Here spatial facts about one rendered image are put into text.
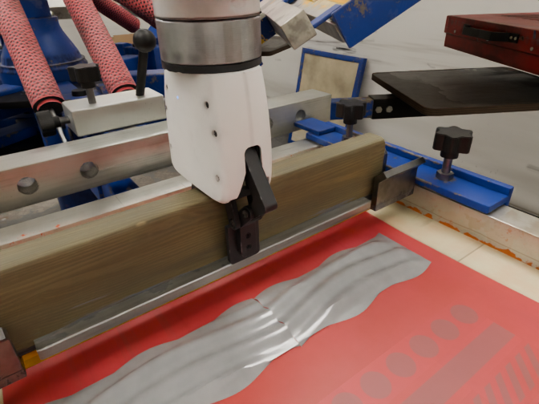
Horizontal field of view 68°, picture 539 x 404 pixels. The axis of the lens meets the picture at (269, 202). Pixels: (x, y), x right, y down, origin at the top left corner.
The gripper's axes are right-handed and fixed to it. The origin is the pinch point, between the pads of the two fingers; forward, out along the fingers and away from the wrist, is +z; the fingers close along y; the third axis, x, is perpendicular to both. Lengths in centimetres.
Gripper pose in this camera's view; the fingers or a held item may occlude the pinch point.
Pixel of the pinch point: (227, 227)
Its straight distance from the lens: 38.0
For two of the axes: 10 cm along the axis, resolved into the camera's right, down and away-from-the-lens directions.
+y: 5.9, 3.9, -7.1
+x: 8.0, -3.1, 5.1
